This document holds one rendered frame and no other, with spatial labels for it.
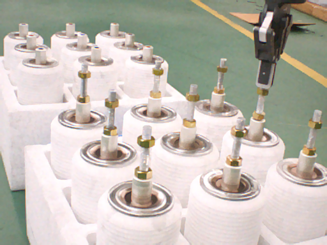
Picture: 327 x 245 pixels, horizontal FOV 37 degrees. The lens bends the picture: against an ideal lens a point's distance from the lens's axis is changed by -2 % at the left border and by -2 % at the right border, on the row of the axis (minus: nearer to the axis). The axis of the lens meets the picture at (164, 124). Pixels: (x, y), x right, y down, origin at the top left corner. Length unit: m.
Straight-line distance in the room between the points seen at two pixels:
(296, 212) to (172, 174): 0.17
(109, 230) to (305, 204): 0.26
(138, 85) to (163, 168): 0.43
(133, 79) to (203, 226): 0.55
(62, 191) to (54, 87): 0.35
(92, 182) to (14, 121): 0.40
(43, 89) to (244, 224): 0.56
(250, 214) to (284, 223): 0.09
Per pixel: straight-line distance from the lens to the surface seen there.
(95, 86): 1.03
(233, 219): 0.58
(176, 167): 0.67
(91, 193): 0.64
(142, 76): 1.07
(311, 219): 0.67
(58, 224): 0.64
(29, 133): 1.01
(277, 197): 0.66
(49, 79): 1.00
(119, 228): 0.53
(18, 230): 0.95
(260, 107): 0.74
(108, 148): 0.64
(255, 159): 0.73
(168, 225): 0.54
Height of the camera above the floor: 0.54
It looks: 23 degrees down
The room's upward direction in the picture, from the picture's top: 6 degrees clockwise
